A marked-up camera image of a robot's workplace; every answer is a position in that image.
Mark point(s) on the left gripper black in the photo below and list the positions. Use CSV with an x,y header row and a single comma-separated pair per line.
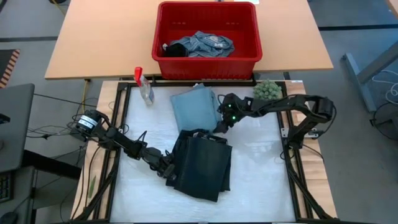
x,y
157,158

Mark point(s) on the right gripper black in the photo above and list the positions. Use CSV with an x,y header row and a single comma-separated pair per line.
x,y
234,107

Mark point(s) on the dark blue jeans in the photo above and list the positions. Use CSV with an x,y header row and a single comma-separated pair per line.
x,y
202,168

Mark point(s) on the light blue jeans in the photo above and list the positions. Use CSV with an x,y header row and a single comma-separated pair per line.
x,y
194,109

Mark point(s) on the blue striped shirt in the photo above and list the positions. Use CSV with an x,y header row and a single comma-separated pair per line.
x,y
205,45

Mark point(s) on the black garment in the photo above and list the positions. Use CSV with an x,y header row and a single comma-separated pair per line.
x,y
175,50

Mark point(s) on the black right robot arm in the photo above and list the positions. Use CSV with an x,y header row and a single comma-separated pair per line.
x,y
295,104

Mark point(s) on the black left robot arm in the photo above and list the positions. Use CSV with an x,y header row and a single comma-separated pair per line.
x,y
115,140

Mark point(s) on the red plastic bin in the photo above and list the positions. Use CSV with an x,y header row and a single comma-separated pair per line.
x,y
205,70

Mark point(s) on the green plastic strip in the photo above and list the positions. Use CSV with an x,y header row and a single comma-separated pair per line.
x,y
92,186

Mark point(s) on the clear spray bottle red trigger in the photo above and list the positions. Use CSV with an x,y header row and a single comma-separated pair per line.
x,y
146,91

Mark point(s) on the black desk crossbar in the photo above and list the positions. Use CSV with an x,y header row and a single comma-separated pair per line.
x,y
53,163

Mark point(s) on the white paper slip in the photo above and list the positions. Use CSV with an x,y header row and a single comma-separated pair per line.
x,y
248,1

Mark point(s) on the large light wooden table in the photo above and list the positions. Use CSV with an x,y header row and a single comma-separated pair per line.
x,y
109,37

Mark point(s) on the grey metal table leg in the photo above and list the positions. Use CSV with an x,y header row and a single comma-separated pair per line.
x,y
367,71

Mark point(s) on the grey desk top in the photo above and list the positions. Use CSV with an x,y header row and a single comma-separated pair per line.
x,y
15,124

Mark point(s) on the black round stand base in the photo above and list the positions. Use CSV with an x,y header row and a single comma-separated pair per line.
x,y
388,124

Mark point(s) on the black computer mouse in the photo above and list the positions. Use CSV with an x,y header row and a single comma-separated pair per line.
x,y
7,217

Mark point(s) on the black orange striped mat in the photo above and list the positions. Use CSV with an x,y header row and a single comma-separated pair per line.
x,y
7,67

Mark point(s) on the black aluminium frame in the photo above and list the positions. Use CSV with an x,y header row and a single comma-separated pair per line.
x,y
168,83

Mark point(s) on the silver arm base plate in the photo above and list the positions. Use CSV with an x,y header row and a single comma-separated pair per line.
x,y
312,133

